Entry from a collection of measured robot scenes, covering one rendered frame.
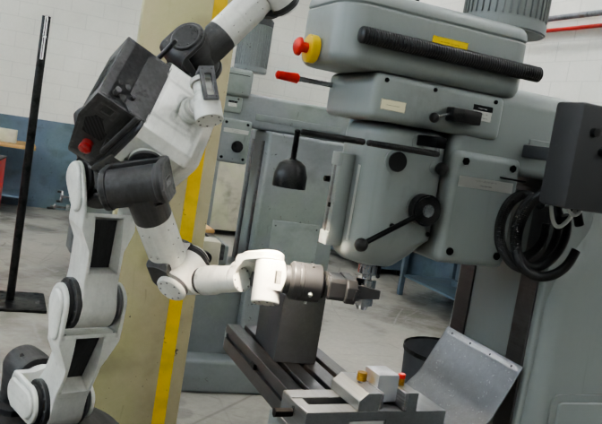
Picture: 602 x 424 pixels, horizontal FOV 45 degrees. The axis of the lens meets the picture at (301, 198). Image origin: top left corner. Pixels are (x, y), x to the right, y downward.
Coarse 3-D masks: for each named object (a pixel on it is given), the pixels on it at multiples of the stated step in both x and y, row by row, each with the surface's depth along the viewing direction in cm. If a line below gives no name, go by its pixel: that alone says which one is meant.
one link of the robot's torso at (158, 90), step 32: (128, 64) 169; (160, 64) 176; (96, 96) 162; (128, 96) 166; (160, 96) 172; (192, 96) 178; (96, 128) 171; (128, 128) 162; (160, 128) 168; (192, 128) 174; (96, 160) 181; (192, 160) 172
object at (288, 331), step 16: (288, 304) 194; (304, 304) 195; (320, 304) 197; (272, 320) 200; (288, 320) 195; (304, 320) 196; (320, 320) 197; (256, 336) 214; (272, 336) 198; (288, 336) 195; (304, 336) 196; (272, 352) 196; (288, 352) 196; (304, 352) 197
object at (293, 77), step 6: (276, 72) 165; (282, 72) 164; (288, 72) 165; (276, 78) 165; (282, 78) 165; (288, 78) 165; (294, 78) 165; (300, 78) 166; (306, 78) 167; (318, 84) 169; (324, 84) 169; (330, 84) 169
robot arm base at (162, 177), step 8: (128, 160) 168; (136, 160) 166; (144, 160) 166; (152, 160) 166; (160, 160) 162; (168, 160) 167; (104, 168) 164; (112, 168) 167; (152, 168) 160; (160, 168) 160; (168, 168) 166; (104, 176) 161; (152, 176) 159; (160, 176) 159; (168, 176) 165; (160, 184) 159; (168, 184) 164; (104, 192) 159; (160, 192) 159; (168, 192) 163; (104, 200) 160; (160, 200) 161; (168, 200) 162; (104, 208) 162
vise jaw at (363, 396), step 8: (336, 376) 160; (344, 376) 159; (352, 376) 159; (336, 384) 159; (344, 384) 157; (352, 384) 155; (360, 384) 155; (368, 384) 156; (336, 392) 158; (344, 392) 155; (352, 392) 153; (360, 392) 152; (368, 392) 151; (376, 392) 152; (344, 400) 155; (352, 400) 152; (360, 400) 150; (368, 400) 150; (376, 400) 151; (360, 408) 150; (368, 408) 151; (376, 408) 151
